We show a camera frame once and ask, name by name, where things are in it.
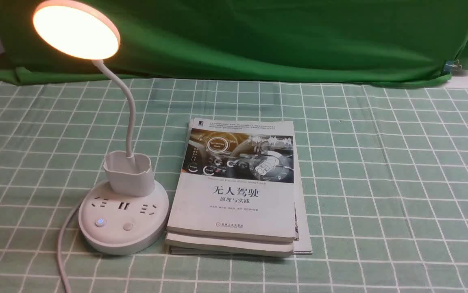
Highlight white desk lamp with socket base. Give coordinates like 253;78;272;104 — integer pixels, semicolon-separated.
33;0;169;255

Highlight middle white book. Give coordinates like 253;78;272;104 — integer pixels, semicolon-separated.
165;232;295;257

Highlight top white driving book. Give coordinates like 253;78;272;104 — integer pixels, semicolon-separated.
167;118;295;243

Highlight bottom thin book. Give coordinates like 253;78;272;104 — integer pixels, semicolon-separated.
169;186;313;255

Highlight green backdrop cloth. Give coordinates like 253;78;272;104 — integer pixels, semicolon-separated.
0;0;468;89

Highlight blue binder clip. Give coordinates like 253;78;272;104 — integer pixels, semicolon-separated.
442;59;463;74

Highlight white lamp power cable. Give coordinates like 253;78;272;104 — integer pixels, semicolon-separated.
57;199;83;293

